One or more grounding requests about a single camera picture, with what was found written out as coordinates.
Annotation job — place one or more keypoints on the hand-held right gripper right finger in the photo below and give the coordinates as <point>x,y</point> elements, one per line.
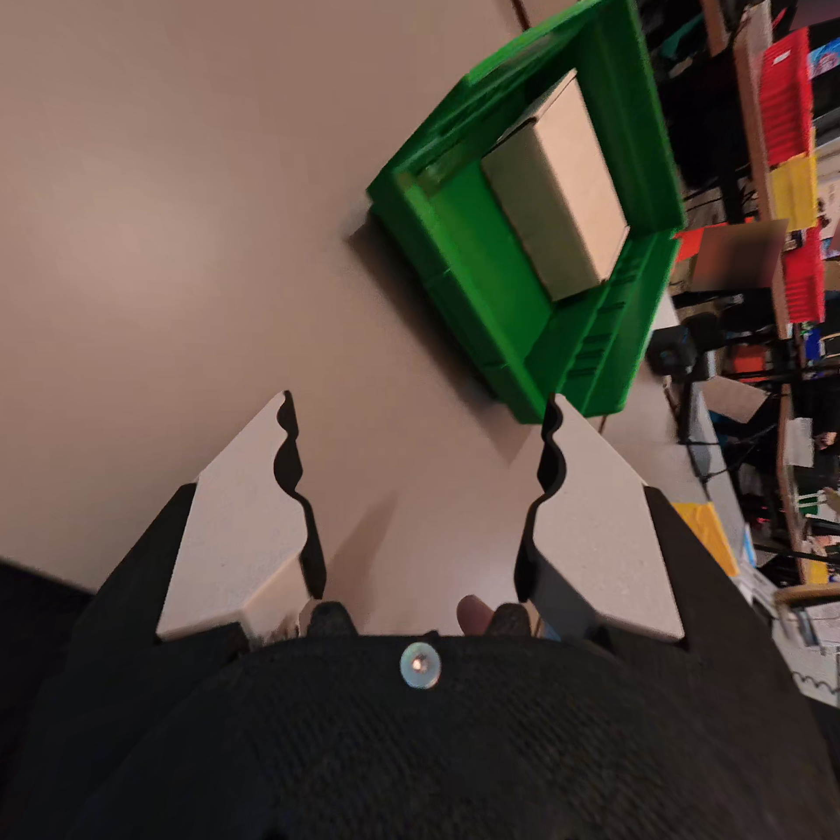
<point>604,538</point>

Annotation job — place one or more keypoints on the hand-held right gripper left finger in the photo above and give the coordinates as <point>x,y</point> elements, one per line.
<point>229,538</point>

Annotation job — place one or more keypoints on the green plastic bin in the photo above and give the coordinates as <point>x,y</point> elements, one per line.
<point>472,262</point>

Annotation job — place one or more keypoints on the white cardboard mailer box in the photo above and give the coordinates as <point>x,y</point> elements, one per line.
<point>564,197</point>

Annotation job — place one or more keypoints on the yellow flat pad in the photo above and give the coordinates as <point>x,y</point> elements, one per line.
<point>709,538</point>

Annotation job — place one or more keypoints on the dark electronic device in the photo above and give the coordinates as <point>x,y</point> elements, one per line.
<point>673,351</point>

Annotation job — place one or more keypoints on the person's dark clothing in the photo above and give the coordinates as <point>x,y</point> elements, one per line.
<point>33,656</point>

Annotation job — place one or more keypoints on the red storage bin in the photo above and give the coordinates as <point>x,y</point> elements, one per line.
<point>784,98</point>
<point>804,275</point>

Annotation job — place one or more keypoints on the yellow storage bin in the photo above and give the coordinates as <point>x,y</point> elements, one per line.
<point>794,193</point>

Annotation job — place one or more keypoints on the printed white carton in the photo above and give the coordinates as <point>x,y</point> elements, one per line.
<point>825,58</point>

